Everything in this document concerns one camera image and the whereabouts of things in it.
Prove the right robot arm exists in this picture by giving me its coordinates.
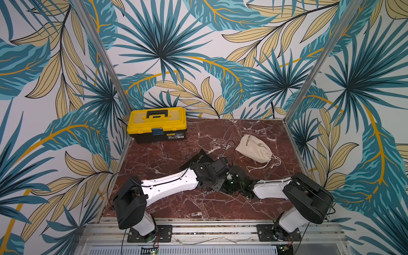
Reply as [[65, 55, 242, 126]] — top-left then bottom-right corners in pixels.
[[221, 166, 334, 241]]

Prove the beige drawstring dryer bag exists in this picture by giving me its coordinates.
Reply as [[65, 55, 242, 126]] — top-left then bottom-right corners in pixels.
[[235, 134, 282, 173]]

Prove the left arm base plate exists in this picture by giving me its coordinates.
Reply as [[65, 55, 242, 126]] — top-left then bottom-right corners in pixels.
[[127, 225, 173, 243]]

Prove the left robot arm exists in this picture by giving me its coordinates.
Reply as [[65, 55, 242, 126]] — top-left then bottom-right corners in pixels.
[[113, 158, 228, 237]]

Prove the black drawstring dryer bag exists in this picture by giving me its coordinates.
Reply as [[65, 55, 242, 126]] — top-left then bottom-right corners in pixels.
[[179, 149, 214, 171]]

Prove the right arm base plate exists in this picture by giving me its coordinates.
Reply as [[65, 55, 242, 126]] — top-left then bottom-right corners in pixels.
[[256, 224, 302, 243]]

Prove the yellow black toolbox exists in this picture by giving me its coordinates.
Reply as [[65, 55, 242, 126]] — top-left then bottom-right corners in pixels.
[[127, 107, 187, 144]]

